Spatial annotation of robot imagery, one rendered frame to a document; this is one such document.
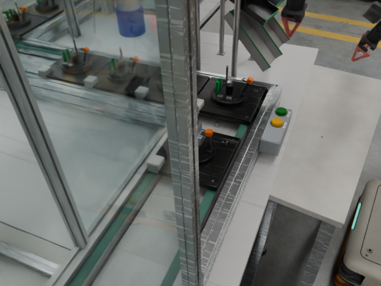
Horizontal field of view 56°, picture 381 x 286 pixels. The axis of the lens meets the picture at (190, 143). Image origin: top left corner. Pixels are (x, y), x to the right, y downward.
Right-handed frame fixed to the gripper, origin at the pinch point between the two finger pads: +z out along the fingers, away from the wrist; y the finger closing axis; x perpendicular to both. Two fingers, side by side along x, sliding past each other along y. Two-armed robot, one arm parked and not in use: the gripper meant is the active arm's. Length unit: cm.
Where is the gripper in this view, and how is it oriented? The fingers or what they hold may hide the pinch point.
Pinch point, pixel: (289, 34)
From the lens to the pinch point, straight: 131.9
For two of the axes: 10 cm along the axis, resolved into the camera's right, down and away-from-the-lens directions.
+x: 9.2, 2.7, -3.0
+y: -4.0, 6.2, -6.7
